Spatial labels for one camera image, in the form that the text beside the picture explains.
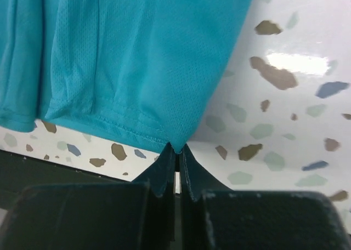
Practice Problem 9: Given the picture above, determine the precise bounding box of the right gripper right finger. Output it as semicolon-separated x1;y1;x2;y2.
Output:
179;146;350;249

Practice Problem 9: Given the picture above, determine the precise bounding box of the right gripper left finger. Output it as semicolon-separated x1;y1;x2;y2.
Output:
1;144;176;249

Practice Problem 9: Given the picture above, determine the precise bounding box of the teal t shirt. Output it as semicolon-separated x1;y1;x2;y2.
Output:
1;0;252;152

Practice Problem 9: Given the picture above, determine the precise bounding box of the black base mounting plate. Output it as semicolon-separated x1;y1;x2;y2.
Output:
1;150;122;209

